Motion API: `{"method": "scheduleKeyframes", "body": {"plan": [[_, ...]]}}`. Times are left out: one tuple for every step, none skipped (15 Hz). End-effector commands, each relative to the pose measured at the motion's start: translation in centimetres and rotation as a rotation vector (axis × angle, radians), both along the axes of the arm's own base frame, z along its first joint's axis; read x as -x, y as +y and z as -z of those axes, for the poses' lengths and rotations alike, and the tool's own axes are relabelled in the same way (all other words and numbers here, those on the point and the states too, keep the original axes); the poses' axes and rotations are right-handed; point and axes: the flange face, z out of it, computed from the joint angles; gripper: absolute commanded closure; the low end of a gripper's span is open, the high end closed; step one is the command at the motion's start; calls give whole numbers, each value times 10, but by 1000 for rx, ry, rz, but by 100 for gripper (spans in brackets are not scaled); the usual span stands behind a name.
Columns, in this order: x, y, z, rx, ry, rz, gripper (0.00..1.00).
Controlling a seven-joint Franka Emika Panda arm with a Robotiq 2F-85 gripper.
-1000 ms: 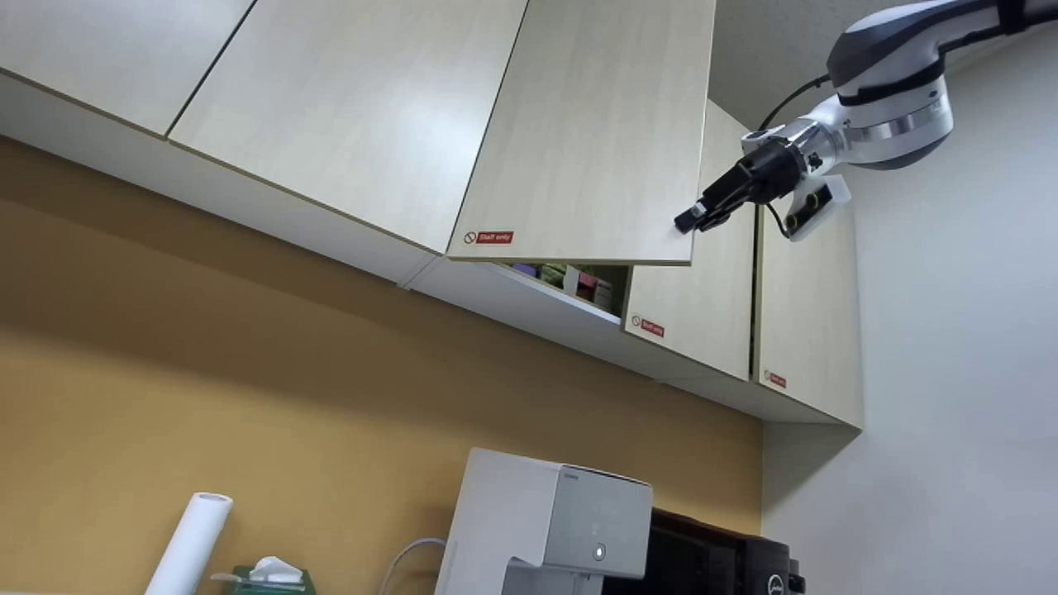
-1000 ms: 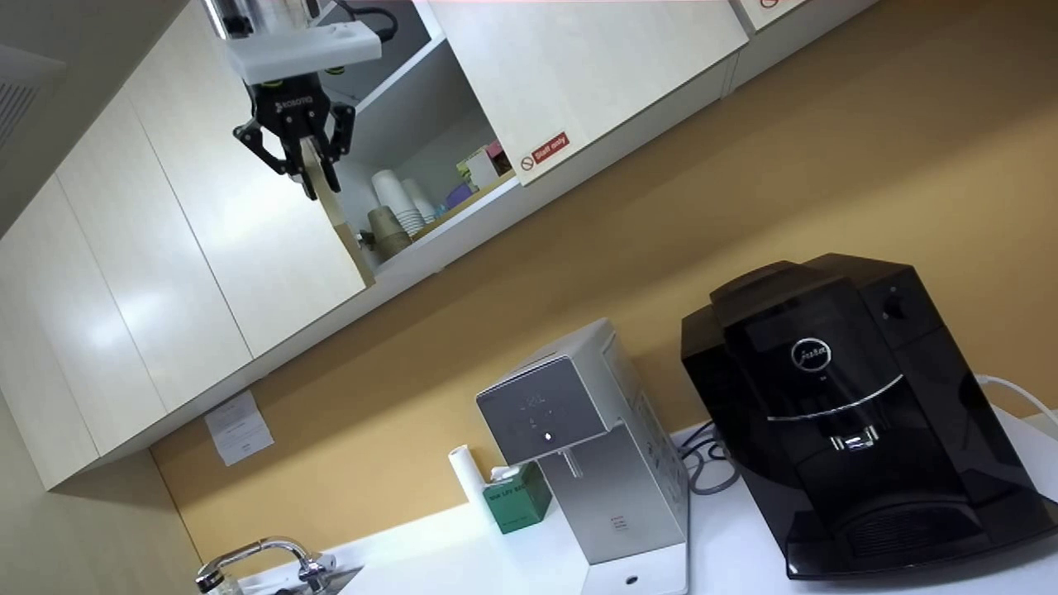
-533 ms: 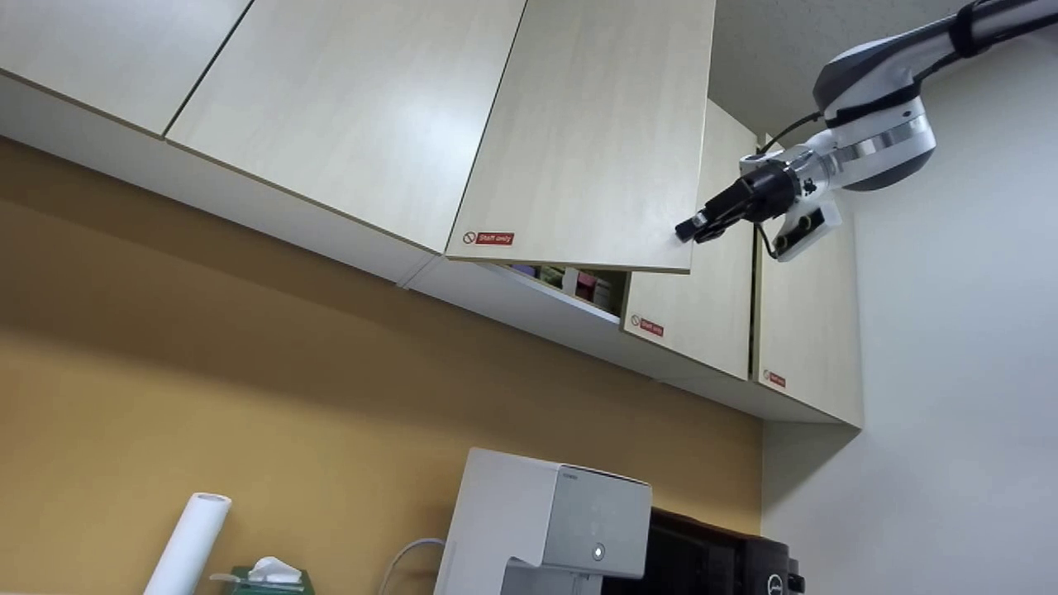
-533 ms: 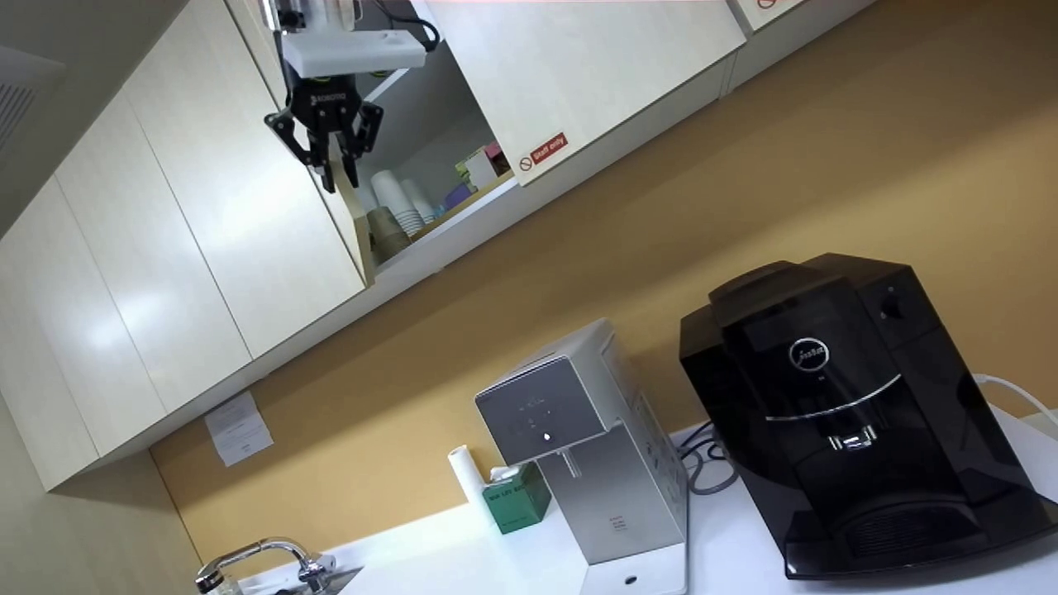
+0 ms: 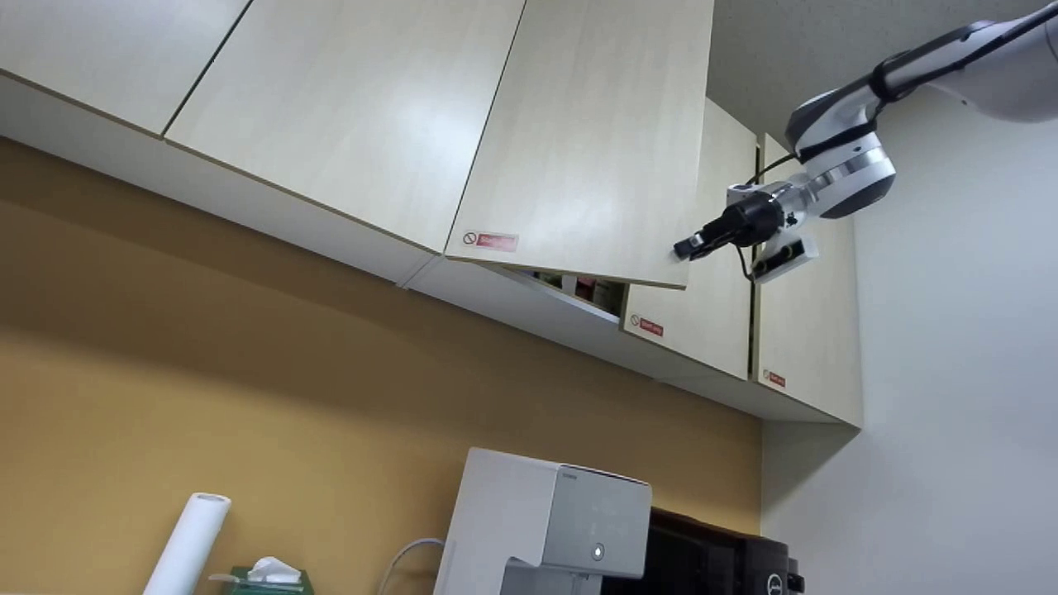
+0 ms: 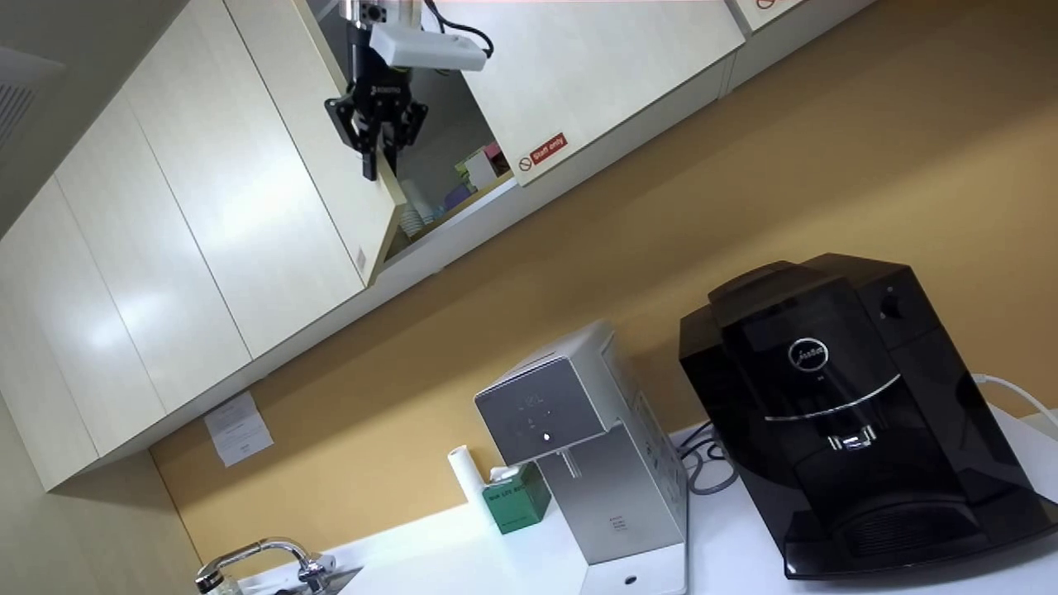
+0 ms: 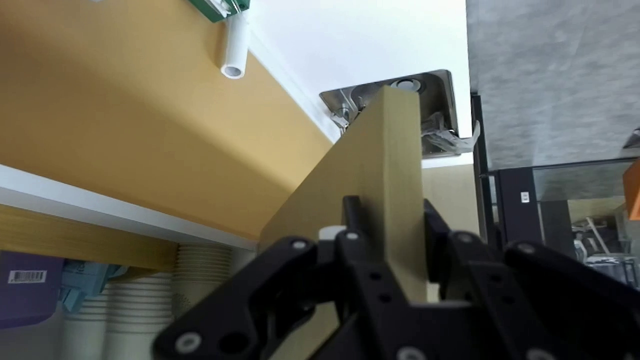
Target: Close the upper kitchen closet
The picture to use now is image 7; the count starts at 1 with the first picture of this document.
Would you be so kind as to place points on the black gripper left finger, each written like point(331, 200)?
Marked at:
point(292, 287)

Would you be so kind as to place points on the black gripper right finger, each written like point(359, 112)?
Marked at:
point(532, 300)

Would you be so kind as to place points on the beige cabinet door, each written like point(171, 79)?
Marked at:
point(373, 186)

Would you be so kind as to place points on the beige paper cup stack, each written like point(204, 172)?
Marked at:
point(203, 281)

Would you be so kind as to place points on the beige base cabinet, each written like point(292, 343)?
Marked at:
point(452, 197)

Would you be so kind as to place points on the orange object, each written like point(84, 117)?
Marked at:
point(633, 191)

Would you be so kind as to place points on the white paper cup stack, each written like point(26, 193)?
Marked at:
point(84, 333)
point(141, 313)

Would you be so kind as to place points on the chrome faucet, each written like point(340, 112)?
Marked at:
point(350, 106)

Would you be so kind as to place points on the light blue packet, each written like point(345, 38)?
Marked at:
point(82, 281)

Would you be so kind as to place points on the steel sink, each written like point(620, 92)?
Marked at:
point(436, 100)

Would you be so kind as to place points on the white paper roll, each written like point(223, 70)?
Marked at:
point(235, 51)

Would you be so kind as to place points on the purple box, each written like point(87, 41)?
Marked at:
point(26, 300)

